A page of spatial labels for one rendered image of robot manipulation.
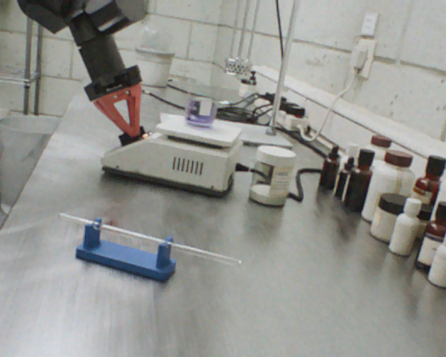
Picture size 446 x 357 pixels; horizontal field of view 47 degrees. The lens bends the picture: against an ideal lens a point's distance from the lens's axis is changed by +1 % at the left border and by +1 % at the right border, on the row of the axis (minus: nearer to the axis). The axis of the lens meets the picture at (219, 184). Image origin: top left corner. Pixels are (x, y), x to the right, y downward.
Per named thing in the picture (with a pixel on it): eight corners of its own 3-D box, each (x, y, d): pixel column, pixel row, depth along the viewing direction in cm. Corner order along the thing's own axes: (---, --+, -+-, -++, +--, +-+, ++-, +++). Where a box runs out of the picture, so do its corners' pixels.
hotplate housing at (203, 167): (98, 172, 80) (103, 121, 77) (127, 155, 92) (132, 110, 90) (238, 202, 77) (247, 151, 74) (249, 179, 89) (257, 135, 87)
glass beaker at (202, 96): (221, 132, 82) (229, 82, 80) (197, 133, 79) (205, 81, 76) (195, 123, 86) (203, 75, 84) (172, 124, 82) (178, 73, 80)
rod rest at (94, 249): (73, 256, 53) (76, 223, 52) (90, 244, 56) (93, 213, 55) (164, 282, 51) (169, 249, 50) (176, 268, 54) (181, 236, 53)
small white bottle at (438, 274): (443, 278, 63) (461, 225, 61) (455, 289, 60) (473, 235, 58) (423, 275, 62) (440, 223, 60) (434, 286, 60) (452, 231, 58)
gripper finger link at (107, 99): (143, 131, 87) (122, 77, 85) (159, 127, 81) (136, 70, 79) (107, 145, 84) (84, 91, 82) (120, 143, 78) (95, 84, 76)
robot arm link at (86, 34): (81, 8, 81) (53, 12, 77) (110, -9, 77) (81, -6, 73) (99, 50, 83) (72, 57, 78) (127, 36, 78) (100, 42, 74)
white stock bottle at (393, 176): (352, 213, 81) (370, 146, 78) (382, 212, 84) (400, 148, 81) (379, 229, 76) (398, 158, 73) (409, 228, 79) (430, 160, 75)
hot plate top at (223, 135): (153, 132, 77) (153, 126, 77) (174, 120, 88) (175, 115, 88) (230, 148, 75) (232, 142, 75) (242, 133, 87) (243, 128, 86)
